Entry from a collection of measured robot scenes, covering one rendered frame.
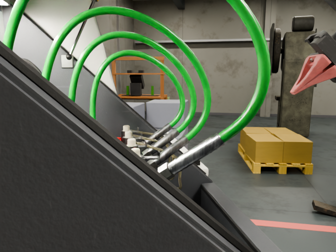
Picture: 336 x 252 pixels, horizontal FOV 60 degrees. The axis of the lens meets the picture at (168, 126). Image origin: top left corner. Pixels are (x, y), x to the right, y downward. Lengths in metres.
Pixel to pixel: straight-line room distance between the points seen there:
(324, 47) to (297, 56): 5.93
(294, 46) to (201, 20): 4.04
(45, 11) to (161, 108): 1.79
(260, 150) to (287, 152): 0.35
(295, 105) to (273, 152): 2.60
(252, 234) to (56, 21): 0.69
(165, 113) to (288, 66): 4.27
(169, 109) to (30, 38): 1.82
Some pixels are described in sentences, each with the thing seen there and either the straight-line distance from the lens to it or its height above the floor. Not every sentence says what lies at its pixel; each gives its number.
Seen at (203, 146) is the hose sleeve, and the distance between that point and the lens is 0.37.
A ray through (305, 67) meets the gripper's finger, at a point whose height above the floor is 1.28.
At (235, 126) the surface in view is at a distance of 0.36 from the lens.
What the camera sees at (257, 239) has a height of 0.95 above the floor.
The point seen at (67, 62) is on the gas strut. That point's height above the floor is 1.30.
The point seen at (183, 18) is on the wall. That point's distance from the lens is 9.91.
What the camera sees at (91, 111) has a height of 1.18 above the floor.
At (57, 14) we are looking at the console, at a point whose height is 1.42.
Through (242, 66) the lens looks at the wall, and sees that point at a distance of 9.68.
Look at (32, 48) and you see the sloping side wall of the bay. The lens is 0.81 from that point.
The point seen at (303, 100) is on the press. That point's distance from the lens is 6.52.
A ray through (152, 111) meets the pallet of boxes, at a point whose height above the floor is 0.96.
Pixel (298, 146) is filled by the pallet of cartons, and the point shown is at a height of 0.36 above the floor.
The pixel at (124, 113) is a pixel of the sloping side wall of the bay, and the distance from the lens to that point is 0.80.
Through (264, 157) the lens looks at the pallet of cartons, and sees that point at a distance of 4.03.
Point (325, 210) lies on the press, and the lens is 3.11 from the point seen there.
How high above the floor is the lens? 1.26
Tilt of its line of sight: 10 degrees down
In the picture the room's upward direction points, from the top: straight up
